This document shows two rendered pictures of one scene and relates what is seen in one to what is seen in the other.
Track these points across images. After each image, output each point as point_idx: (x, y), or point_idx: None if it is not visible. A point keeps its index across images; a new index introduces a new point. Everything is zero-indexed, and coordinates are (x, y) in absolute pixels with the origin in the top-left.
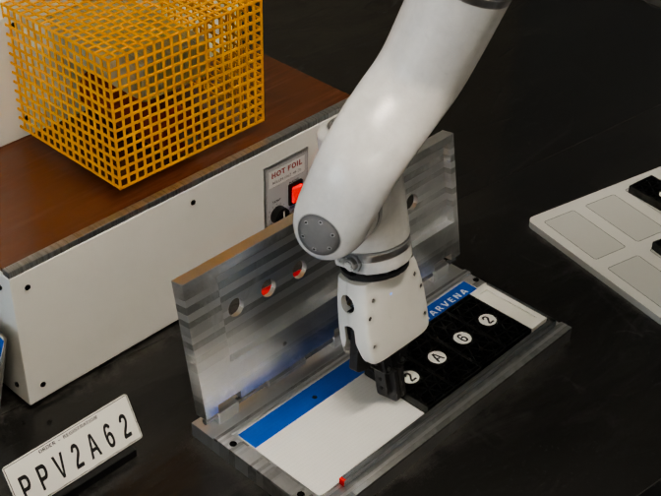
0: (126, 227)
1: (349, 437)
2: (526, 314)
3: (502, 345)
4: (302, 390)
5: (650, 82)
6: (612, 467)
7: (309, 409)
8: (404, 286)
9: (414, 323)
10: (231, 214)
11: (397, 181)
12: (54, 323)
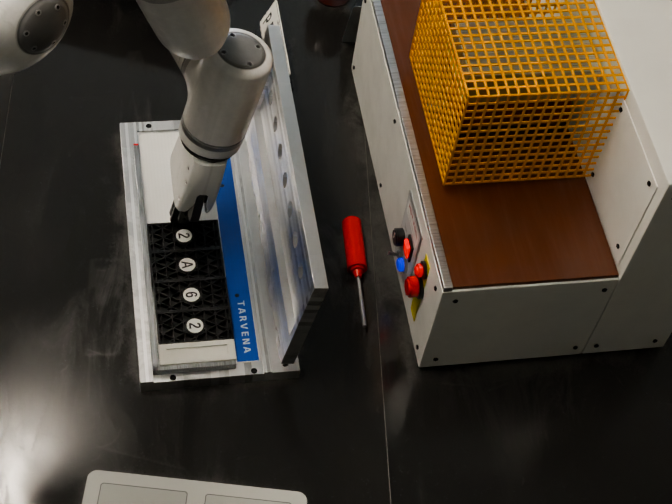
0: (383, 63)
1: (169, 178)
2: (177, 357)
3: (160, 310)
4: (234, 183)
5: None
6: (12, 306)
7: None
8: (184, 158)
9: (176, 188)
10: (398, 177)
11: (196, 86)
12: (363, 46)
